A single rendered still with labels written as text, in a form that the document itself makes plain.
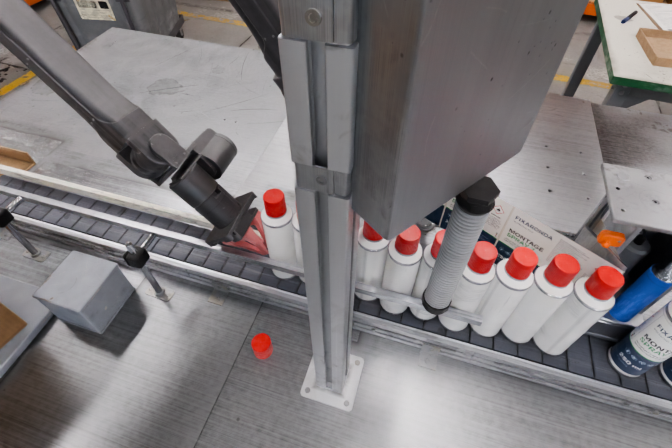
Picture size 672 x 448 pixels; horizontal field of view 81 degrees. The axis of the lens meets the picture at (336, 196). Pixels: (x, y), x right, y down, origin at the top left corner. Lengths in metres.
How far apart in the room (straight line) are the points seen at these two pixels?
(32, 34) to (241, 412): 0.62
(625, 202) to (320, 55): 0.49
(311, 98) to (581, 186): 0.87
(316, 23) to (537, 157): 0.91
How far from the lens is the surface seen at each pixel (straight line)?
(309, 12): 0.22
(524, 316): 0.69
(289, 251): 0.69
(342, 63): 0.23
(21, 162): 1.31
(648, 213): 0.64
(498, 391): 0.78
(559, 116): 1.26
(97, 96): 0.67
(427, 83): 0.22
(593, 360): 0.81
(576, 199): 1.02
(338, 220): 0.32
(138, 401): 0.79
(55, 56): 0.69
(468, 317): 0.66
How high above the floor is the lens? 1.53
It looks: 48 degrees down
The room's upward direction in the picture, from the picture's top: straight up
